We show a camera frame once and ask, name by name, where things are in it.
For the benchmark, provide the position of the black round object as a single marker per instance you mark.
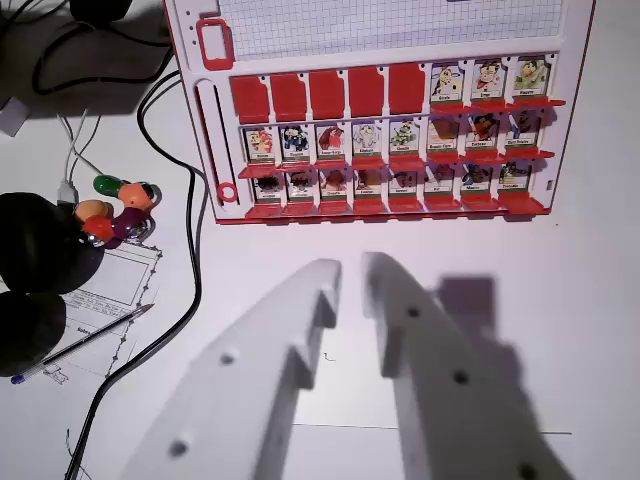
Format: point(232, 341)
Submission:
point(100, 7)

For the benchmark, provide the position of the large black round pad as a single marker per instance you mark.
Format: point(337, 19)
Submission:
point(35, 240)

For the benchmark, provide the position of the printed paper sheet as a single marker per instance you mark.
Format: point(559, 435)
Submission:
point(125, 280)

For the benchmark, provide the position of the small white block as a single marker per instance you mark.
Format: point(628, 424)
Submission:
point(11, 117)

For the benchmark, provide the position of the red and white game board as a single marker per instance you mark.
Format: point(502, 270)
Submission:
point(390, 100)

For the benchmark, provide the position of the ballpoint pen with blue cap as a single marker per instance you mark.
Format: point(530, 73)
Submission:
point(82, 342)

